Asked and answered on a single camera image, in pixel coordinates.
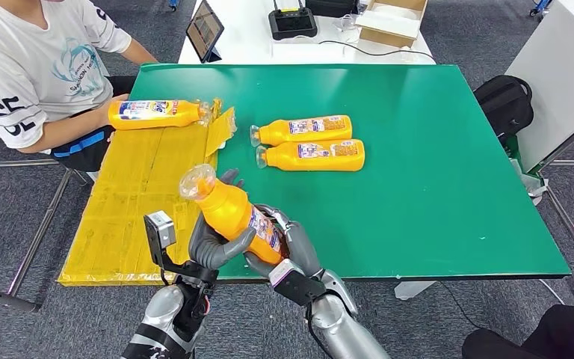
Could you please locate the black backpack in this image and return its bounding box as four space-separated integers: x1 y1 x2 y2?
473 75 534 142

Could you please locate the black desk cable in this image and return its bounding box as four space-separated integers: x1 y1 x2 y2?
318 40 436 64

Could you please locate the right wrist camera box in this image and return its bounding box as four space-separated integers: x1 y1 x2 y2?
268 258 325 307

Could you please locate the person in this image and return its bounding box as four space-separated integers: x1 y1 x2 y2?
0 0 159 173
461 303 574 359

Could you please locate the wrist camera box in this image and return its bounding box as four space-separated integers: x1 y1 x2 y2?
143 210 177 269
268 258 325 307

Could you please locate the green bag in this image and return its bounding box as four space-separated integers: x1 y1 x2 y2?
503 135 524 172

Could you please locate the clear plastic bag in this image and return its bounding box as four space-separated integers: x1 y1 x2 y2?
335 14 363 44

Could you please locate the white table leg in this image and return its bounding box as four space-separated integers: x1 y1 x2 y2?
393 280 437 301

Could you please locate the black case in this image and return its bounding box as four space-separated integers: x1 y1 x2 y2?
305 0 359 18

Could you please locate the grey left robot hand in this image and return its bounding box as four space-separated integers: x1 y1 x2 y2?
188 168 259 271

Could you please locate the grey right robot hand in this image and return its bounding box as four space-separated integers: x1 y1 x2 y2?
244 203 324 280

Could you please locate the black tablet on stand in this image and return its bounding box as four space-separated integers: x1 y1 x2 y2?
185 0 226 64

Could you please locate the black floor cable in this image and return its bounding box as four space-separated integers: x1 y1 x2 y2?
437 280 484 325

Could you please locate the white table panel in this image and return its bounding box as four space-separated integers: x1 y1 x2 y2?
504 0 574 174

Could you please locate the open cardboard box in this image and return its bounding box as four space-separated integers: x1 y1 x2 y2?
355 0 428 49

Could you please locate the black router with antennas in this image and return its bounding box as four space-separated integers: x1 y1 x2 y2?
268 0 318 41

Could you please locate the orange detergent bottle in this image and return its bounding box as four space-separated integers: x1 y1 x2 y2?
178 164 288 266
256 139 366 173
249 114 354 148
108 99 213 131

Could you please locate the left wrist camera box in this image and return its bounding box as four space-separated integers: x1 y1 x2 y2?
143 210 177 269

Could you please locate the metal table frame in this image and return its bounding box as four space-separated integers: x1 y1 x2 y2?
534 105 574 318

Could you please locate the white plastic wrapping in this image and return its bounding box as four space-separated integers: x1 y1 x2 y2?
513 158 549 206

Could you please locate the metal chair frame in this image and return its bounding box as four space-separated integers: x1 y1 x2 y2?
0 99 93 314

